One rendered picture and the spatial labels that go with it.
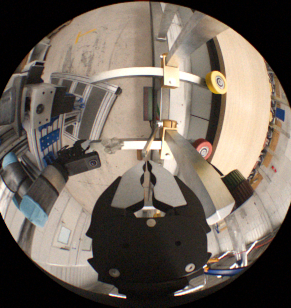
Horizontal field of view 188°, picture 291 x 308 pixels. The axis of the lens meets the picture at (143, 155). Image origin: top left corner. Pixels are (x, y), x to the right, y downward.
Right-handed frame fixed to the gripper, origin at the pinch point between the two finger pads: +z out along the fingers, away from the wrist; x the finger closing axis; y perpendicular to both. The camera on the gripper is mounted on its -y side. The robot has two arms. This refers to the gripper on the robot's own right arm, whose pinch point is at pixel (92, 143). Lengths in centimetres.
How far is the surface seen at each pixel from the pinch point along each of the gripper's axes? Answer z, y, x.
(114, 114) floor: 83, 16, -4
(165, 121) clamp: -3.6, -28.1, -8.2
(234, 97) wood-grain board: -7, -54, -23
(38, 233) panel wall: -105, 231, 161
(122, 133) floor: 83, 7, 23
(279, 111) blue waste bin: 43, -573, -177
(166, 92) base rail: 12.5, -32.1, -20.2
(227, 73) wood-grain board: -8, -50, -31
